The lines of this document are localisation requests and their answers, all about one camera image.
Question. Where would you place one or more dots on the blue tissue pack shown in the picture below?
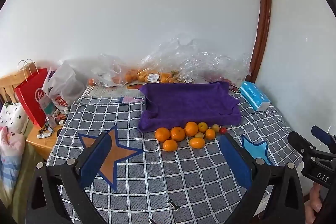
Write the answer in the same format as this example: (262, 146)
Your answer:
(252, 94)

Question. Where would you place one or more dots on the small orange tangerine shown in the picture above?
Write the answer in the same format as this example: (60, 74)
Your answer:
(202, 126)
(210, 134)

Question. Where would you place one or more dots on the wooden nightstand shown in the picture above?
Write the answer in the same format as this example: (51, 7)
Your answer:
(39, 145)

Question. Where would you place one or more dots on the white printed pillow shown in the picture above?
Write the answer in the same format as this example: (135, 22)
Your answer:
(13, 115)

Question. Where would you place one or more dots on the red cherry tomato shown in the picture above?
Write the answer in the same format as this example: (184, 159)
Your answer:
(223, 130)

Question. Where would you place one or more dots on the red paper bag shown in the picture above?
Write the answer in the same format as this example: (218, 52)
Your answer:
(29, 98)

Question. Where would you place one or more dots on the grey checked blanket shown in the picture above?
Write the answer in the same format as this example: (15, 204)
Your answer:
(170, 174)

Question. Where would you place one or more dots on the pink and blue quilt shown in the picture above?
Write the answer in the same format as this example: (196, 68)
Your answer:
(10, 150)

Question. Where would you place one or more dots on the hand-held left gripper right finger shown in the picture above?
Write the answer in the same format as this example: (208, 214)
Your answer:
(233, 161)

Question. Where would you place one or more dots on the purple towel-lined tray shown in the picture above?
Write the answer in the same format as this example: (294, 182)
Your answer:
(189, 103)

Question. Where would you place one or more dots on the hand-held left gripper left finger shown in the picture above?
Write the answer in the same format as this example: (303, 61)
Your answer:
(94, 158)

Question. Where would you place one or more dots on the teal and white box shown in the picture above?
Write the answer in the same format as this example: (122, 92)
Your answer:
(48, 106)

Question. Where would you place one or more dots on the clear plastic bag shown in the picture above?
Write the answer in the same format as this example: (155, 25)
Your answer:
(218, 64)
(168, 56)
(110, 66)

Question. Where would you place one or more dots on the clutter of small bottles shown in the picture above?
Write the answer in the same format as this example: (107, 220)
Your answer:
(44, 134)

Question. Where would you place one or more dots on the wooden chair back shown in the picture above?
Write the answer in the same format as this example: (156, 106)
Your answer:
(8, 82)

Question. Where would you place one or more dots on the white plastic shopping bag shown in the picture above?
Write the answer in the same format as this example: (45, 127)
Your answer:
(65, 82)

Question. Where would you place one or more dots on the small yellow-green fruit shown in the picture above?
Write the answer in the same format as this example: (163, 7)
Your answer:
(199, 135)
(215, 128)

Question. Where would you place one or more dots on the person's right hand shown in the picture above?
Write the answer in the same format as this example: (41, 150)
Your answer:
(313, 204)

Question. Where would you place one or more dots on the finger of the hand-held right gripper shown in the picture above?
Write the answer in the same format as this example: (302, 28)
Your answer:
(321, 136)
(299, 142)

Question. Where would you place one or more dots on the brown wooden door frame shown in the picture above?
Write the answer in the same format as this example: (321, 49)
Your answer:
(262, 14)

